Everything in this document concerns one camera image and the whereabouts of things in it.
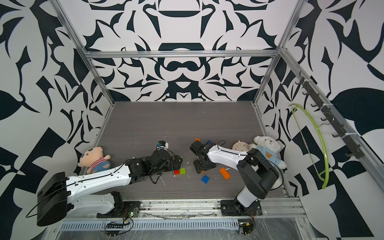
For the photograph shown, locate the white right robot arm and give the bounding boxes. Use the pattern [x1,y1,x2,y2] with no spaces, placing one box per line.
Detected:
[190,140,280,209]

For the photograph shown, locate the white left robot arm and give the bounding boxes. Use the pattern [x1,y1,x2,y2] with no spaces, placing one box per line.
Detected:
[37,149,183,227]

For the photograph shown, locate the blue lego brick near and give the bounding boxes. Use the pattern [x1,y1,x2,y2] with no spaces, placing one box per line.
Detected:
[202,176,210,184]

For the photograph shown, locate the orange lego brick right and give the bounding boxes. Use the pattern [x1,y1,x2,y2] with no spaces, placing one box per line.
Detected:
[220,168,231,180]

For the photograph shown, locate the pink pig plush toy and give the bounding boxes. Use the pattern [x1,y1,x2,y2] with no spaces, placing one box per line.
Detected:
[78,147,111,174]

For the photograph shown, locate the white teddy bear plush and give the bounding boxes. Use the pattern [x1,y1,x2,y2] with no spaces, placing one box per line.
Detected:
[248,135,288,190]

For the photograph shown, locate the green plastic hoop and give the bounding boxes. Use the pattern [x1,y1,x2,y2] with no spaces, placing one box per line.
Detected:
[289,103,330,189]

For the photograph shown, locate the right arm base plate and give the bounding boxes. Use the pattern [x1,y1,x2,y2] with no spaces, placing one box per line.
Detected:
[220,199,263,217]

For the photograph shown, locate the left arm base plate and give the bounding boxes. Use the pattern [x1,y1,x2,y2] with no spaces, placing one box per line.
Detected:
[97,201,141,219]

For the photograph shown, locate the white cable duct strip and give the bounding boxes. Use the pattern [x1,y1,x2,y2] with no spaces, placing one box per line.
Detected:
[60,219,239,231]

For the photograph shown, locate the aluminium cage frame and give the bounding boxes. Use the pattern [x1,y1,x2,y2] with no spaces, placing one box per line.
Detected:
[47,0,384,240]

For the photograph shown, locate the black wall hook rack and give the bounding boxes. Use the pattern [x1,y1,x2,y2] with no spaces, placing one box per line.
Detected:
[297,72,365,159]

